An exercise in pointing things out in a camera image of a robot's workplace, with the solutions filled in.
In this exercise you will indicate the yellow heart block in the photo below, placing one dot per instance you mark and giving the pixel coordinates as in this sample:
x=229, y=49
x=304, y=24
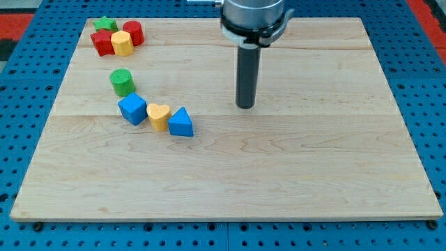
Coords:
x=158, y=116

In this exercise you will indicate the yellow hexagon block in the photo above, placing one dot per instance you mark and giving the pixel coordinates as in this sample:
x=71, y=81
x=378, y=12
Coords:
x=122, y=43

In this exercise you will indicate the blue cube block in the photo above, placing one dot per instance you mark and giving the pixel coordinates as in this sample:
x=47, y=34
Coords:
x=133, y=108

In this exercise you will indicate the blue triangle block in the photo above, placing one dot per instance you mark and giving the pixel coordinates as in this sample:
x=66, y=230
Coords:
x=180, y=124

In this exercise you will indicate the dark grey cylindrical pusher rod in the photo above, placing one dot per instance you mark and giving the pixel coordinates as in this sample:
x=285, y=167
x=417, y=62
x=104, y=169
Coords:
x=247, y=75

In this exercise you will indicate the green cylinder block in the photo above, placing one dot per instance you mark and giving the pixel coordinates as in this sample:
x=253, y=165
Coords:
x=122, y=82

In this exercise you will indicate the green star block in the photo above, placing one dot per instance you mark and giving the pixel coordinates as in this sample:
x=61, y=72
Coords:
x=105, y=23

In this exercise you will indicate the red star block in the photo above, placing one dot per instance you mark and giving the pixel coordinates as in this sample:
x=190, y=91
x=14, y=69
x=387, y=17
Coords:
x=101, y=40

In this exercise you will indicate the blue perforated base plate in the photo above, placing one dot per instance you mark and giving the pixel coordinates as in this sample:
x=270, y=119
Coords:
x=33, y=74

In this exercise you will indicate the red cylinder block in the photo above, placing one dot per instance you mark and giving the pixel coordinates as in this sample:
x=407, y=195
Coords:
x=134, y=28

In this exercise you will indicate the light wooden board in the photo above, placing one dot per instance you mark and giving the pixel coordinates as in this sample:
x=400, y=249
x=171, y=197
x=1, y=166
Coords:
x=325, y=140

